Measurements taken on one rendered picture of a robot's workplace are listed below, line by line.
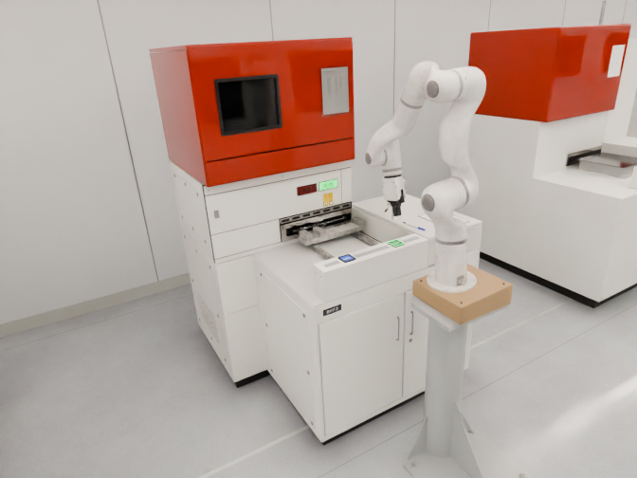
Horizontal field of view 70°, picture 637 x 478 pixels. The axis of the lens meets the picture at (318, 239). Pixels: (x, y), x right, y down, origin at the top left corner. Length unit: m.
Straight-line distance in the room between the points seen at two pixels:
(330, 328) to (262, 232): 0.67
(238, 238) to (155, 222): 1.53
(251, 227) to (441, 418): 1.25
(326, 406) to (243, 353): 0.65
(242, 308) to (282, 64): 1.23
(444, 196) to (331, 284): 0.57
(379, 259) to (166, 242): 2.23
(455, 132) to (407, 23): 3.03
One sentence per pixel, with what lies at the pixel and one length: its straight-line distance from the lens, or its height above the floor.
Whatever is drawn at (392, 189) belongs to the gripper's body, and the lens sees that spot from 1.92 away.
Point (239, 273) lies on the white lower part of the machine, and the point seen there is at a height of 0.73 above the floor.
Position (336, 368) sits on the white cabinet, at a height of 0.47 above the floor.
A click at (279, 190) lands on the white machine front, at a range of 2.30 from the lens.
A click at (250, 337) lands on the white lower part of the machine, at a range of 2.57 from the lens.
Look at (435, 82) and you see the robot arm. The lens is 1.56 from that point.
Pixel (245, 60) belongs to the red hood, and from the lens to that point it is 2.11.
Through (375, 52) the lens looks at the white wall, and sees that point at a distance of 4.37.
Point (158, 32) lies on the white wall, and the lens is 3.59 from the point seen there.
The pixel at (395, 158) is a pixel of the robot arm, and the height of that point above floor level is 1.34.
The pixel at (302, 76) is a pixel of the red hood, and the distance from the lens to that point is 2.23.
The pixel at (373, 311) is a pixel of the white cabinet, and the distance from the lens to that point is 2.04.
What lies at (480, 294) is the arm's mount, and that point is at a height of 0.90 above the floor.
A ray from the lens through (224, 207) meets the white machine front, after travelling 2.21.
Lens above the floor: 1.79
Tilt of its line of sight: 23 degrees down
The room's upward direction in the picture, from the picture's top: 3 degrees counter-clockwise
